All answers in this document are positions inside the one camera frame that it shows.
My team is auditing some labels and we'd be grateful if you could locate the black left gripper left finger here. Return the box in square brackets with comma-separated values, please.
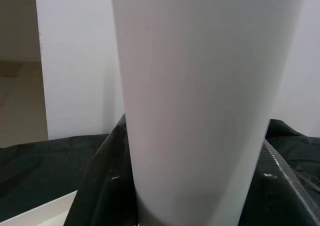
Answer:
[66, 112, 141, 226]

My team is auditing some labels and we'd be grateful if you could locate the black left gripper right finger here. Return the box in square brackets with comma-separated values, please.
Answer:
[249, 138, 320, 226]

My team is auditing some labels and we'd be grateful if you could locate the white plastic table leg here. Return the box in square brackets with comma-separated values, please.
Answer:
[109, 0, 308, 226]

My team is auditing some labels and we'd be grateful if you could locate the white plastic table top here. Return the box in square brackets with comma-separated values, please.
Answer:
[0, 189, 79, 226]

